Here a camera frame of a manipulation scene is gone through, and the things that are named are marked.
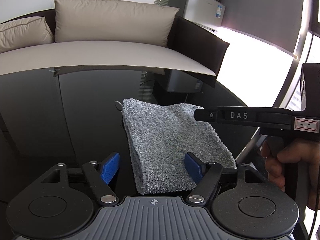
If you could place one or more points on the person's right hand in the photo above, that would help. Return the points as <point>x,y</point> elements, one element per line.
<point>300,152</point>

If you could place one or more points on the beige sofa with dark frame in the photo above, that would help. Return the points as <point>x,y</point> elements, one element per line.
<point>200,45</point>

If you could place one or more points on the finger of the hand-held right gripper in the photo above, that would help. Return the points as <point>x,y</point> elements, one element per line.
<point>206,115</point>

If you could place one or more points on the grey towel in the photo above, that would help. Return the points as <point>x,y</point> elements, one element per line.
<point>165,135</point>

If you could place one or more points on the small beige cushion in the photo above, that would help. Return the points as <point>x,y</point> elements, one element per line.
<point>22,33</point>

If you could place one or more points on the silver mini fridge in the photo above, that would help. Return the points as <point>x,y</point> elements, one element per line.
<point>200,10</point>

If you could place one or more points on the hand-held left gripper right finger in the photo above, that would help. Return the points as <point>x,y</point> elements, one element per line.
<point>193,167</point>

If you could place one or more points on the large beige cushion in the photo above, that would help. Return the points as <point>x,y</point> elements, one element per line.
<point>112,22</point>

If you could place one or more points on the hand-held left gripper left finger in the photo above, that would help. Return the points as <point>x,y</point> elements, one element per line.
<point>110,167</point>

